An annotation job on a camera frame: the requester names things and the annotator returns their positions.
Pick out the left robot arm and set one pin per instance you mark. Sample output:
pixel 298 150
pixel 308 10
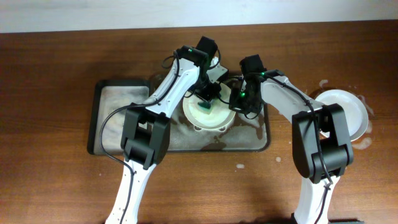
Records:
pixel 146 130

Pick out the large black plate tray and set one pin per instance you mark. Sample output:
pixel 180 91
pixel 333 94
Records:
pixel 247 133

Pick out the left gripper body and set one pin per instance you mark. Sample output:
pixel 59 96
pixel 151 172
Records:
pixel 206 88

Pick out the pale grey-green plate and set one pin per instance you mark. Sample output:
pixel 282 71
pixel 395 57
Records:
pixel 342 105

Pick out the white plate with sauce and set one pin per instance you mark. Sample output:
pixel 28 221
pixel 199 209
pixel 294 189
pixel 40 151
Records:
pixel 217 118

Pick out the green yellow sponge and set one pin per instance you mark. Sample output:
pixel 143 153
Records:
pixel 206 105

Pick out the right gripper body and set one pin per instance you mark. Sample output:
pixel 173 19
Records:
pixel 242 101

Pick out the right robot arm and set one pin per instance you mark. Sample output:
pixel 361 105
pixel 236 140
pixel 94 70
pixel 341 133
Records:
pixel 321 144

